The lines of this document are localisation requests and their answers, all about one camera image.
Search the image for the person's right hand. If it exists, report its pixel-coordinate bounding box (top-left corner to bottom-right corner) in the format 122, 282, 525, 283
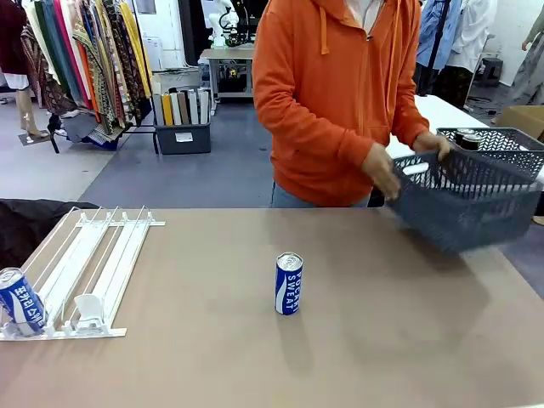
361, 142, 402, 201

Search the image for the person's left hand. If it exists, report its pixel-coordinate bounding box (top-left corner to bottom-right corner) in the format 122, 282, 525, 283
411, 130, 451, 162

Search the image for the grey plastic lattice basket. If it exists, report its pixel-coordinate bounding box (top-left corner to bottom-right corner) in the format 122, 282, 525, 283
384, 146, 544, 256
436, 127, 544, 167

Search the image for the blue Pocari Sweat can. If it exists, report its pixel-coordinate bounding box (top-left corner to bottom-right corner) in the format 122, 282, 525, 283
275, 252, 304, 316
0, 266, 47, 337

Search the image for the person's left forearm orange sleeve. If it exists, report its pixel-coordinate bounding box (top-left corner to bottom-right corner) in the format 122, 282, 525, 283
393, 91, 431, 148

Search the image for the person's right forearm orange sleeve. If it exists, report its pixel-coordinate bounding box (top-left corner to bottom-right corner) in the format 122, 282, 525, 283
263, 110, 377, 171

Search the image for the white side table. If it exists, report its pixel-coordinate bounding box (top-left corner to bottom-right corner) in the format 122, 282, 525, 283
384, 93, 544, 188

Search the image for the person in orange hoodie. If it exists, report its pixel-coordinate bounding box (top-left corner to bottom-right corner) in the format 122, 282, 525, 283
252, 0, 451, 209

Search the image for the cardboard box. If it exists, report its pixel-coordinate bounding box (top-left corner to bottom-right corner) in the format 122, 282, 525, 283
495, 105, 544, 142

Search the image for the black plastic stool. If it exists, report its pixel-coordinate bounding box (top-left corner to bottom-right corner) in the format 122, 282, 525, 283
482, 57, 505, 88

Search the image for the black garment stand pole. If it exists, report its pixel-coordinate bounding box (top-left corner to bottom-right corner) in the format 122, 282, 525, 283
426, 0, 451, 95

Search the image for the hanging blue shirt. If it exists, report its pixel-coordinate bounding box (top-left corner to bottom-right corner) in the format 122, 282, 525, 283
416, 0, 462, 71

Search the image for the hanging white shirt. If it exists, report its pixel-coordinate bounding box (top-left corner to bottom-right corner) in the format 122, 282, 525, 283
445, 0, 498, 73

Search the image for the mannequin in grey-green dress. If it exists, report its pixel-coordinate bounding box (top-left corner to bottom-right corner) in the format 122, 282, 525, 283
509, 12, 544, 107

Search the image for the white material roll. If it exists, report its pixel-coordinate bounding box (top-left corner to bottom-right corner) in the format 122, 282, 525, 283
197, 88, 211, 125
169, 91, 182, 127

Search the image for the grey background workbench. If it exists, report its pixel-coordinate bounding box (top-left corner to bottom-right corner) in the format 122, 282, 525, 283
198, 47, 256, 101

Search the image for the grey material roll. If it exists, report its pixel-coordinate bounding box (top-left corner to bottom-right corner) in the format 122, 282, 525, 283
186, 89, 200, 126

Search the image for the grey storage bin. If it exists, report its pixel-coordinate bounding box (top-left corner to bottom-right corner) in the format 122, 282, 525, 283
152, 121, 213, 156

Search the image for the brown material roll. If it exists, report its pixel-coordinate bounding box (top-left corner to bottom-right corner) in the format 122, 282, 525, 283
177, 91, 190, 126

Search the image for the white floor appliance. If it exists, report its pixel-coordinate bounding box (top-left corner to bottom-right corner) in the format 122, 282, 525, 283
142, 36, 165, 72

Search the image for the rack of colourful fabrics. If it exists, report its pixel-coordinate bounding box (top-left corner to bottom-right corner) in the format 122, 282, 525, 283
20, 0, 153, 133

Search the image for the grey cloth pile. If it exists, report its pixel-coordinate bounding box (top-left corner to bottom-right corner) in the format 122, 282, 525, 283
61, 112, 104, 144

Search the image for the black cloth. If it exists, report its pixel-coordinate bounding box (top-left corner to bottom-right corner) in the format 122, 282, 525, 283
0, 198, 101, 271

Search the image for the mannequin in maroon dress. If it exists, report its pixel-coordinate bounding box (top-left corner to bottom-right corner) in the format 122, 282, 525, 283
0, 0, 51, 144

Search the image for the white wire can dispenser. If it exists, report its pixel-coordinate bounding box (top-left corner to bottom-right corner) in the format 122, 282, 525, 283
0, 205, 167, 341

